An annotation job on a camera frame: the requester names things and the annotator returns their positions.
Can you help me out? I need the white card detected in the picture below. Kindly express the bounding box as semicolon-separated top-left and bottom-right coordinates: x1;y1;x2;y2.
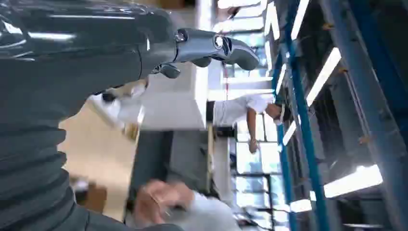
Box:
88;93;146;141

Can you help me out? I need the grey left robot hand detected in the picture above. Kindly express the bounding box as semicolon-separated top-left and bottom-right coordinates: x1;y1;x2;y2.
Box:
0;0;260;129

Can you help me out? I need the person's hand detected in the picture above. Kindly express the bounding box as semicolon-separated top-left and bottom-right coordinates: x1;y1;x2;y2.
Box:
133;180;196;228

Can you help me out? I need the short ceiling light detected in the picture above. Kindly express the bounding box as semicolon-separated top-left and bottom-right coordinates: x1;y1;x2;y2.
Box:
289;199;314;214
281;120;298;147

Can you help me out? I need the standing person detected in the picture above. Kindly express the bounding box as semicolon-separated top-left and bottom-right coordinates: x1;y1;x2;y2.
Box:
206;93;293;154

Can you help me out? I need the thin blue steel beam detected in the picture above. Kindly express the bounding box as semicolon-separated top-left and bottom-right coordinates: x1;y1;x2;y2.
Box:
282;0;331;231

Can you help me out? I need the wooden card box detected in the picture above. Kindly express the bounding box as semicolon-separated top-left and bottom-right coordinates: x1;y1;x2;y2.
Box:
75;184;108;214

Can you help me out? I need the wide blue steel beam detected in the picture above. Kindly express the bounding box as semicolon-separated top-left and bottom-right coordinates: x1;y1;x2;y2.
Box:
326;0;408;231

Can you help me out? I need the long ceiling light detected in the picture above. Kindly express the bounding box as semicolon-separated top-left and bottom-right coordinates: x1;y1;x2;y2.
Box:
306;47;342;107
323;164;384;199
291;0;310;41

